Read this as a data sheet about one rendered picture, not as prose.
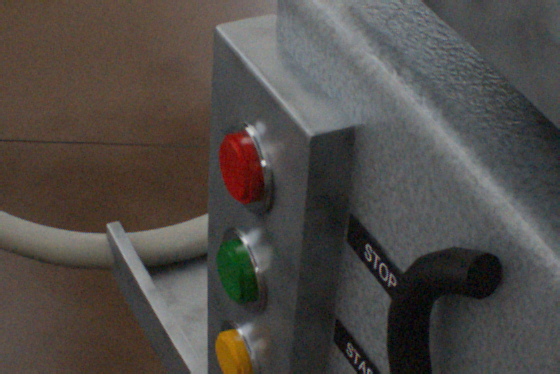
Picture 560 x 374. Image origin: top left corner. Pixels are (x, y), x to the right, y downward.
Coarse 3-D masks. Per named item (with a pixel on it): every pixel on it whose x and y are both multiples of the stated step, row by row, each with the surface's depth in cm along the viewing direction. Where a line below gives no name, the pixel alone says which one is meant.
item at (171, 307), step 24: (120, 240) 94; (120, 264) 94; (168, 264) 98; (192, 264) 99; (120, 288) 96; (144, 288) 90; (168, 288) 96; (192, 288) 97; (144, 312) 91; (168, 312) 88; (192, 312) 94; (168, 336) 86; (192, 336) 92; (168, 360) 88; (192, 360) 85
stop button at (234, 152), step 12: (228, 144) 44; (240, 144) 44; (228, 156) 44; (240, 156) 44; (252, 156) 43; (228, 168) 45; (240, 168) 44; (252, 168) 43; (228, 180) 45; (240, 180) 44; (252, 180) 43; (240, 192) 44; (252, 192) 44
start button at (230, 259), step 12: (228, 240) 48; (228, 252) 47; (240, 252) 47; (228, 264) 47; (240, 264) 47; (228, 276) 48; (240, 276) 47; (228, 288) 48; (240, 288) 47; (252, 288) 47; (240, 300) 48; (252, 300) 47
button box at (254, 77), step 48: (240, 48) 44; (240, 96) 44; (288, 96) 41; (288, 144) 41; (336, 144) 40; (288, 192) 42; (336, 192) 42; (288, 240) 43; (336, 240) 43; (288, 288) 44; (336, 288) 45; (288, 336) 46
